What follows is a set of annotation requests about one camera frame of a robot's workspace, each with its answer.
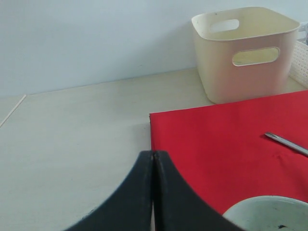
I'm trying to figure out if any small milk carton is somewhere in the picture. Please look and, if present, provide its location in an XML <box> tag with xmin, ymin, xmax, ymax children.
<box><xmin>297</xmin><ymin>21</ymin><xmax>308</xmax><ymax>45</ymax></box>

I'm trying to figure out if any silver table knife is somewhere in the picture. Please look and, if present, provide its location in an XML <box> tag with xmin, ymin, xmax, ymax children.
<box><xmin>264</xmin><ymin>132</ymin><xmax>308</xmax><ymax>157</ymax></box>

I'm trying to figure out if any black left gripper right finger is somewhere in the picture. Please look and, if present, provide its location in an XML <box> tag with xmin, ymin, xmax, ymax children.
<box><xmin>153</xmin><ymin>151</ymin><xmax>241</xmax><ymax>231</ymax></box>

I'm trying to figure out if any white ceramic bowl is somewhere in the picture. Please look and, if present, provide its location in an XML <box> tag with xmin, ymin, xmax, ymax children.
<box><xmin>223</xmin><ymin>196</ymin><xmax>308</xmax><ymax>231</ymax></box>

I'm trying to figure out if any cream plastic bin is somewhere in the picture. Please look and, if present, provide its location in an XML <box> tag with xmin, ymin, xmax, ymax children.
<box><xmin>191</xmin><ymin>7</ymin><xmax>300</xmax><ymax>103</ymax></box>

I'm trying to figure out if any white perforated basket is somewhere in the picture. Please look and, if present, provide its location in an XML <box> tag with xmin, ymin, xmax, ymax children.
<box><xmin>289</xmin><ymin>41</ymin><xmax>308</xmax><ymax>88</ymax></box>

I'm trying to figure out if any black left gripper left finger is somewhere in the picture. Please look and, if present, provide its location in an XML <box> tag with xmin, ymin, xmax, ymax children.
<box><xmin>67</xmin><ymin>151</ymin><xmax>154</xmax><ymax>231</ymax></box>

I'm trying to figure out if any red tablecloth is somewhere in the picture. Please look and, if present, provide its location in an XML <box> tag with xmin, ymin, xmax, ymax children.
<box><xmin>150</xmin><ymin>91</ymin><xmax>308</xmax><ymax>213</ymax></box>

